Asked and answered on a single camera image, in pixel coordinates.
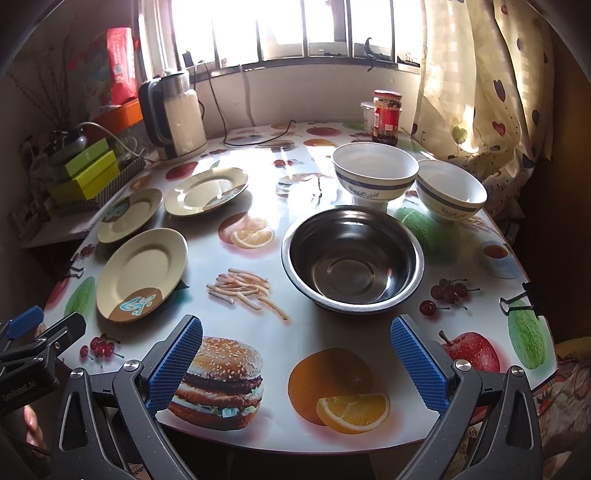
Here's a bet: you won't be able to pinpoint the black hook on windowsill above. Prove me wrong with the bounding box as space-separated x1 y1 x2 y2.
363 37 393 72

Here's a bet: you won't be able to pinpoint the red paper package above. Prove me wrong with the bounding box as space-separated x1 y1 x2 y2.
106 27 137 105

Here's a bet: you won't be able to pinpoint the orange box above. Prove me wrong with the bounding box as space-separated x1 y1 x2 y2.
93 99 143 134

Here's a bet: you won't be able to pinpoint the dried twig branches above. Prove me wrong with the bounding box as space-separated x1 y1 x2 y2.
6 18 76 131

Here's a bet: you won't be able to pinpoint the white electric kettle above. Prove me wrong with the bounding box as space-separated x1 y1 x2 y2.
138 70 207 164

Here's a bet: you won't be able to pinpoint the fruit printed tablecloth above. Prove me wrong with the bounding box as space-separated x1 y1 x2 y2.
44 124 557 454

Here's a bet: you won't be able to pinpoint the white blue-striped bowl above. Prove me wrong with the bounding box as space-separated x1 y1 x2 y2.
416 159 488 222
332 142 419 212

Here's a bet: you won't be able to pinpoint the person's left hand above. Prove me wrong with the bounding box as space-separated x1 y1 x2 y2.
23 405 46 449

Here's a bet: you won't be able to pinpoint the black binder clip right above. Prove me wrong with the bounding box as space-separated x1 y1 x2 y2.
499 281 544 316

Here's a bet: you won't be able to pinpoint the zigzag patterned tray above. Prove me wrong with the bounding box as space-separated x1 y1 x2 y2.
53 158 146 217

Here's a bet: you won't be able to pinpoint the black power cable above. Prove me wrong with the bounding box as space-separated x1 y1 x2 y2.
184 50 298 149

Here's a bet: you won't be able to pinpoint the white cable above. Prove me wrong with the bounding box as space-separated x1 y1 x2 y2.
75 120 157 163

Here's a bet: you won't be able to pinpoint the upper green box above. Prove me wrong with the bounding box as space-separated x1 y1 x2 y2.
52 139 109 181

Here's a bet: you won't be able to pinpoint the window with bars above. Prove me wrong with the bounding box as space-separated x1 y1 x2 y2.
133 0 423 76

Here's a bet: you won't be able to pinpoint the stainless steel bowl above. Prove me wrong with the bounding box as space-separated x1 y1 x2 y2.
281 205 425 315

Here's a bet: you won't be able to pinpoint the heart patterned curtain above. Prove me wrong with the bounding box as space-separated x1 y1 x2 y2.
412 1 554 218

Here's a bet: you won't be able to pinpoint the red chili sauce jar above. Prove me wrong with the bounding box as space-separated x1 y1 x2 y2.
372 89 402 146

